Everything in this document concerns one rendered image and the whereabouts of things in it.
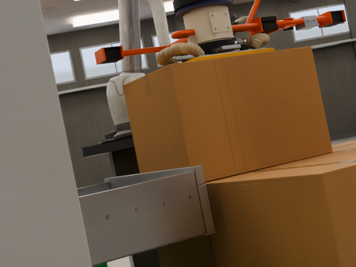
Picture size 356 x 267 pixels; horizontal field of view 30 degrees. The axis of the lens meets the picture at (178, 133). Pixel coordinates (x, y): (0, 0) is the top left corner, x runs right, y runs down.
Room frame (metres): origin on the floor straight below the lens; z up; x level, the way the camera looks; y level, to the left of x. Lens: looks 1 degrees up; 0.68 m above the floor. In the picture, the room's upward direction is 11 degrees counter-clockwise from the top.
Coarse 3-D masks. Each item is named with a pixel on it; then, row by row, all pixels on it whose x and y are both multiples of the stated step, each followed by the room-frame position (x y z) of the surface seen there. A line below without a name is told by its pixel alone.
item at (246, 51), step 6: (210, 48) 2.33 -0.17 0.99; (240, 48) 2.41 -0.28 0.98; (246, 48) 2.40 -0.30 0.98; (264, 48) 2.41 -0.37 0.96; (270, 48) 2.41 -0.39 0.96; (210, 54) 2.33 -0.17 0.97; (216, 54) 2.31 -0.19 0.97; (222, 54) 2.31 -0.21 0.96; (228, 54) 2.32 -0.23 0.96; (234, 54) 2.33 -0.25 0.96; (240, 54) 2.34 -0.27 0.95; (192, 60) 2.27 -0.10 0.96
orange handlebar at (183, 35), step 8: (320, 16) 2.69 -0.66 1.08; (240, 24) 2.50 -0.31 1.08; (248, 24) 2.51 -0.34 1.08; (256, 24) 2.53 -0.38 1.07; (280, 24) 2.59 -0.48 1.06; (288, 24) 2.61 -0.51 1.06; (296, 24) 2.67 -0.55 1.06; (176, 32) 2.37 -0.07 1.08; (184, 32) 2.38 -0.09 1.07; (192, 32) 2.39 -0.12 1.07; (176, 40) 2.58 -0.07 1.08; (184, 40) 2.52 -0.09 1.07; (144, 48) 2.61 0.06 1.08; (152, 48) 2.62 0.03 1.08; (160, 48) 2.64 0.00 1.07
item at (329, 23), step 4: (328, 12) 2.69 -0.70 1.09; (332, 12) 2.71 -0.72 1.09; (336, 12) 2.72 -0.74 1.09; (340, 12) 2.74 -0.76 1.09; (344, 12) 2.73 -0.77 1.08; (328, 16) 2.70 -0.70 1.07; (332, 16) 2.71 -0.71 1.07; (336, 16) 2.72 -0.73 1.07; (340, 16) 2.73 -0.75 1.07; (344, 16) 2.73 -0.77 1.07; (328, 20) 2.70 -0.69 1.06; (332, 20) 2.71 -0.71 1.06; (336, 20) 2.72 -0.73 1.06; (340, 20) 2.72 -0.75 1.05; (344, 20) 2.73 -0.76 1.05; (320, 24) 2.75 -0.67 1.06; (324, 24) 2.73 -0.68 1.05; (328, 24) 2.72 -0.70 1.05; (332, 24) 2.75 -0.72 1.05; (336, 24) 2.77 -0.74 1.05
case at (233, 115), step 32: (192, 64) 2.20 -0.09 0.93; (224, 64) 2.25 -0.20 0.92; (256, 64) 2.32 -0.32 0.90; (288, 64) 2.38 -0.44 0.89; (128, 96) 2.48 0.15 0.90; (160, 96) 2.25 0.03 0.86; (192, 96) 2.18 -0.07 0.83; (224, 96) 2.24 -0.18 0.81; (256, 96) 2.30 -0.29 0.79; (288, 96) 2.37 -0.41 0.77; (320, 96) 2.44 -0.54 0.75; (160, 128) 2.29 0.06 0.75; (192, 128) 2.17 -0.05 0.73; (224, 128) 2.23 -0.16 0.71; (256, 128) 2.29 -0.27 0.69; (288, 128) 2.35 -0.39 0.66; (320, 128) 2.42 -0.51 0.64; (160, 160) 2.34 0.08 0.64; (192, 160) 2.16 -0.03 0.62; (224, 160) 2.22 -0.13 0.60; (256, 160) 2.28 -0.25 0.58; (288, 160) 2.34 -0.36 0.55
